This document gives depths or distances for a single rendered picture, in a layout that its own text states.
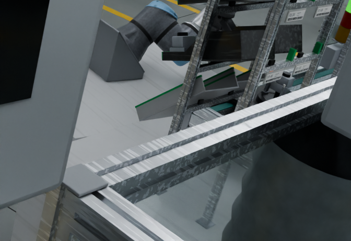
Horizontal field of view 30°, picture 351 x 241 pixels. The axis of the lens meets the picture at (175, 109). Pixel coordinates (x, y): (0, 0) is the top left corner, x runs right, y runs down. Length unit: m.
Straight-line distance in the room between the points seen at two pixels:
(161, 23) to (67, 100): 2.06
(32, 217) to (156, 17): 0.94
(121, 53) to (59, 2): 2.01
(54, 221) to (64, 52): 0.17
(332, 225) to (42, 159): 0.40
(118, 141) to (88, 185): 1.52
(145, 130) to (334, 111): 1.47
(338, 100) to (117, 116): 1.53
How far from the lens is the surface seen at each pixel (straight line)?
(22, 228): 1.91
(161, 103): 1.78
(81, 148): 1.91
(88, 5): 0.36
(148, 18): 2.44
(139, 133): 2.07
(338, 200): 0.70
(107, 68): 2.35
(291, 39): 1.76
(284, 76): 2.25
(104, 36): 2.36
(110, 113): 2.15
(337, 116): 0.66
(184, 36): 1.74
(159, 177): 0.54
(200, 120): 2.12
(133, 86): 2.38
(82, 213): 0.46
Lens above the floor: 1.81
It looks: 24 degrees down
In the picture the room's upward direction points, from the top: 17 degrees clockwise
